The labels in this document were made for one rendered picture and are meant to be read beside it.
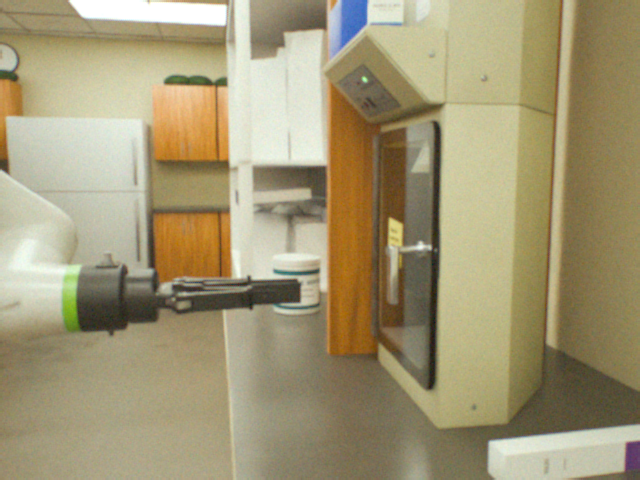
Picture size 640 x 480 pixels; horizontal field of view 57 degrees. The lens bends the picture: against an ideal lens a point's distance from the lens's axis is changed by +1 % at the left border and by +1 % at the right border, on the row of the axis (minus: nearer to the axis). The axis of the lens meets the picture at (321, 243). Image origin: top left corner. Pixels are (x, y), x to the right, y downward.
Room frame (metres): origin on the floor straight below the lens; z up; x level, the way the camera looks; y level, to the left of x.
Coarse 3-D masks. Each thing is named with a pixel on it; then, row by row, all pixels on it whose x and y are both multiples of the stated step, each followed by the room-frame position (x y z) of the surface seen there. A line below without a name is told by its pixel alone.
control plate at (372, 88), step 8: (352, 72) 0.97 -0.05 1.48; (360, 72) 0.94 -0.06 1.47; (368, 72) 0.91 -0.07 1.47; (344, 80) 1.04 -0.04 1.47; (352, 80) 1.00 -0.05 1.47; (360, 80) 0.97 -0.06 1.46; (368, 80) 0.94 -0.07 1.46; (376, 80) 0.91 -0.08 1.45; (344, 88) 1.07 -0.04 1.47; (352, 88) 1.04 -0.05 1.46; (360, 88) 1.00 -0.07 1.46; (368, 88) 0.97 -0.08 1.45; (376, 88) 0.94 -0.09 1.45; (384, 88) 0.91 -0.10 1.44; (352, 96) 1.07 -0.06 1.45; (360, 96) 1.03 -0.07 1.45; (368, 96) 1.00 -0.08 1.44; (376, 96) 0.97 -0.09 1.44; (360, 104) 1.07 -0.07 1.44; (368, 104) 1.03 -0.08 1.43; (376, 104) 1.00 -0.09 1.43; (384, 104) 0.97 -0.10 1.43; (392, 104) 0.93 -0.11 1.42; (368, 112) 1.07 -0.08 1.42; (376, 112) 1.03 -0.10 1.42
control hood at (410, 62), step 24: (360, 48) 0.86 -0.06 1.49; (384, 48) 0.80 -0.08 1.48; (408, 48) 0.81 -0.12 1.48; (432, 48) 0.82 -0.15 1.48; (336, 72) 1.04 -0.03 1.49; (384, 72) 0.86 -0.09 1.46; (408, 72) 0.81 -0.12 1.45; (432, 72) 0.82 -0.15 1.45; (408, 96) 0.86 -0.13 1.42; (432, 96) 0.82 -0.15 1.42; (384, 120) 1.08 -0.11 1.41
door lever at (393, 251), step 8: (392, 248) 0.85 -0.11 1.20; (400, 248) 0.86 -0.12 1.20; (408, 248) 0.86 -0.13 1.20; (416, 248) 0.86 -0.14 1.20; (392, 256) 0.85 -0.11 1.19; (392, 264) 0.85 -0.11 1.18; (392, 272) 0.85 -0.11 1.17; (392, 280) 0.85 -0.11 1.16; (392, 288) 0.85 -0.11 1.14; (392, 296) 0.86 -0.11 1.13
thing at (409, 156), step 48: (384, 144) 1.07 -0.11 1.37; (432, 144) 0.83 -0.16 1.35; (384, 192) 1.07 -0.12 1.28; (432, 192) 0.83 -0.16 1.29; (384, 240) 1.06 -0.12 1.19; (432, 240) 0.83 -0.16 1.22; (384, 288) 1.06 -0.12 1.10; (432, 288) 0.83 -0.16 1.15; (384, 336) 1.05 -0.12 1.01; (432, 336) 0.83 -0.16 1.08; (432, 384) 0.83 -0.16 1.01
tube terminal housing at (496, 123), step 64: (448, 0) 0.82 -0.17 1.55; (512, 0) 0.84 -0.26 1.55; (448, 64) 0.82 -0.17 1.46; (512, 64) 0.84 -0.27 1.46; (384, 128) 1.11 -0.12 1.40; (448, 128) 0.82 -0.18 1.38; (512, 128) 0.84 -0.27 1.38; (448, 192) 0.82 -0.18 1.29; (512, 192) 0.84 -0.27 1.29; (448, 256) 0.82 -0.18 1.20; (512, 256) 0.84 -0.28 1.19; (448, 320) 0.82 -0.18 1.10; (512, 320) 0.85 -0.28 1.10; (448, 384) 0.82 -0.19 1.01; (512, 384) 0.86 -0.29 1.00
